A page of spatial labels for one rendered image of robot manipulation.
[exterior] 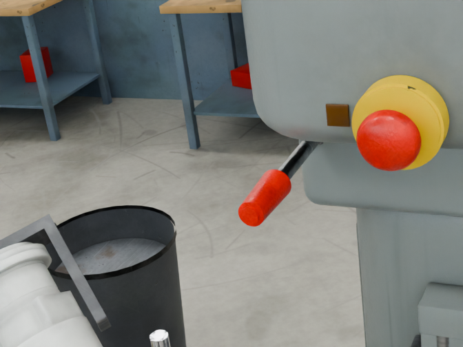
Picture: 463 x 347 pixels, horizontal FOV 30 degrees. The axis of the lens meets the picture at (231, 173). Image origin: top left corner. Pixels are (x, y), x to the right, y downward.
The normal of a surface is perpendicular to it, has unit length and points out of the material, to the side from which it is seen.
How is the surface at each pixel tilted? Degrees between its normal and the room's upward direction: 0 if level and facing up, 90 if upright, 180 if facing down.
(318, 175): 90
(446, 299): 0
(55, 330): 43
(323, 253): 0
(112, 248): 0
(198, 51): 90
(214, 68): 90
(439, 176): 90
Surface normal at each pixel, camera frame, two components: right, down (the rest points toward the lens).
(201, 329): -0.13, -0.90
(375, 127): -0.62, -0.11
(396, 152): -0.33, 0.46
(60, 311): 0.73, -0.58
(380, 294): -0.78, 0.35
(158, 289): 0.73, 0.26
